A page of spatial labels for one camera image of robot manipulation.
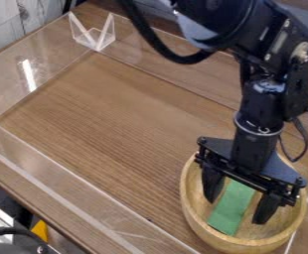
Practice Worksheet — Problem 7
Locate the black cable bottom left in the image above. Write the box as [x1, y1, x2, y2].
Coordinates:
[0, 226, 43, 246]

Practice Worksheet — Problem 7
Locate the clear acrylic corner bracket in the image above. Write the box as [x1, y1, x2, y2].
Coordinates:
[68, 13, 115, 52]

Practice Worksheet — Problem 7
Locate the yellow and black equipment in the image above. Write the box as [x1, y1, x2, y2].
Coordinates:
[9, 214, 65, 254]

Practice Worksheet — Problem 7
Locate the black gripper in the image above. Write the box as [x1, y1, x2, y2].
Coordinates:
[194, 115, 306, 224]

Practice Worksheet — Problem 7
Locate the brown wooden bowl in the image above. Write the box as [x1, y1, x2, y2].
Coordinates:
[179, 156, 306, 254]

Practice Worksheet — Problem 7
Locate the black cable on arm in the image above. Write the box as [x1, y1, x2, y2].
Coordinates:
[118, 0, 225, 65]

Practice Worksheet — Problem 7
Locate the green rectangular block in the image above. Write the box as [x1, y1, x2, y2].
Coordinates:
[207, 181, 254, 236]

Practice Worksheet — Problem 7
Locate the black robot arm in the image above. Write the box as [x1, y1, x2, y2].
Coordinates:
[170, 0, 308, 224]

